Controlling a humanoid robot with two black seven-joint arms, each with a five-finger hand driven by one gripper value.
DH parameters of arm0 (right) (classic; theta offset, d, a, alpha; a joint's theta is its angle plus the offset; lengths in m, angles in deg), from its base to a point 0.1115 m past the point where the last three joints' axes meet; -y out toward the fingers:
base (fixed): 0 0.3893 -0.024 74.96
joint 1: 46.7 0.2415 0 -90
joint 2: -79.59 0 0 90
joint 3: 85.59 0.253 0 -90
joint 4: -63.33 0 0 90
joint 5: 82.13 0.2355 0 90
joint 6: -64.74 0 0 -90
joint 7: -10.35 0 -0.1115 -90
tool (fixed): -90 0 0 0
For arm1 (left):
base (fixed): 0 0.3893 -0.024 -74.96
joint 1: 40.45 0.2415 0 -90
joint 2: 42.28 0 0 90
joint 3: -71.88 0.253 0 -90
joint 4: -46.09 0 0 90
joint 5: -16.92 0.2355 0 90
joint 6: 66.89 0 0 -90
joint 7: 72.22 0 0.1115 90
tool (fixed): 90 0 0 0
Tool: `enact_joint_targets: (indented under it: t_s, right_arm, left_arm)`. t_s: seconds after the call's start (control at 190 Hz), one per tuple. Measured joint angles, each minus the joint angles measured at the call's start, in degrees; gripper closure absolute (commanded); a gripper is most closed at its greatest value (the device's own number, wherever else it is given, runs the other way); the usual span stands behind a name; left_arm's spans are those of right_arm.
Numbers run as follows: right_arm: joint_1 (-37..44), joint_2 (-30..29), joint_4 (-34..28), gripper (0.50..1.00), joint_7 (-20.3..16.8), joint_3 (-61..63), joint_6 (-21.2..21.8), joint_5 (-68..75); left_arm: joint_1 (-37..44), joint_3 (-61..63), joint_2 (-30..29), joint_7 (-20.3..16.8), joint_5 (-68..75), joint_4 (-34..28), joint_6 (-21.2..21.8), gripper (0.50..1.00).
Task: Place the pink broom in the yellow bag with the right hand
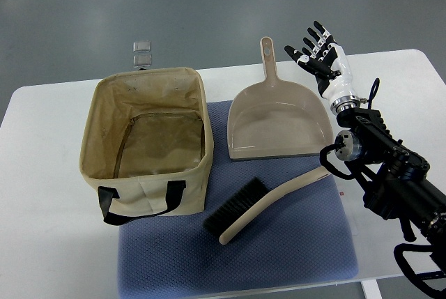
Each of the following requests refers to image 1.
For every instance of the upper metal floor plate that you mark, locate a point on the upper metal floor plate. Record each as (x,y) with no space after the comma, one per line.
(142,46)

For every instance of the white table leg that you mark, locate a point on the white table leg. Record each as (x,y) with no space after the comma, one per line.
(371,289)

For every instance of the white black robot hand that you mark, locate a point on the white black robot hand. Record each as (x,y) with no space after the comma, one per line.
(325,59)

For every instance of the beige plastic dustpan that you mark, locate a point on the beige plastic dustpan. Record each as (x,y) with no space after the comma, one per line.
(276,118)

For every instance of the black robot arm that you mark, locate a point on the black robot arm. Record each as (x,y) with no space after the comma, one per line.
(395,187)

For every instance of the blue mesh mat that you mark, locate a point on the blue mesh mat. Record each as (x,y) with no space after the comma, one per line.
(302,238)

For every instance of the beige fabric bag black handle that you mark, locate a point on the beige fabric bag black handle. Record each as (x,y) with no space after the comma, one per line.
(147,148)

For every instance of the beige hand broom black bristles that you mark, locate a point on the beige hand broom black bristles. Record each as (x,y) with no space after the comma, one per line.
(250,201)

